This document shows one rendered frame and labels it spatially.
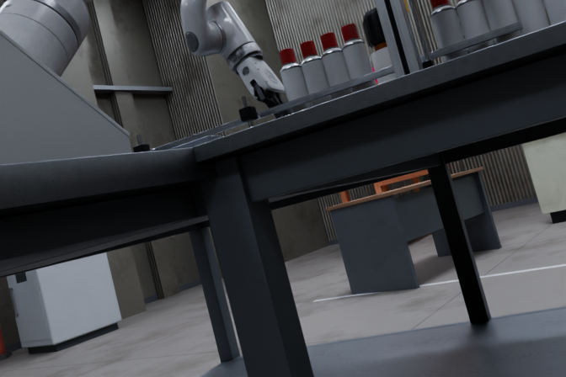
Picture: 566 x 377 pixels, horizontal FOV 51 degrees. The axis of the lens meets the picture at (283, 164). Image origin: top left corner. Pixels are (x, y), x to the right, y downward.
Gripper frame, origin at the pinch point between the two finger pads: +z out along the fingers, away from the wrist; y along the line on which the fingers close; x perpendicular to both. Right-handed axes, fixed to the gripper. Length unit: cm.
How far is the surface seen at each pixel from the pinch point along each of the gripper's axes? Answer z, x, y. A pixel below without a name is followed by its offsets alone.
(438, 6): 3.2, -41.0, -1.5
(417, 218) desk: 29, 62, 306
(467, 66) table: 28, -41, -65
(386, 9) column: 1.9, -33.7, -16.8
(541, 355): 80, -9, 35
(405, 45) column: 9.4, -32.7, -16.8
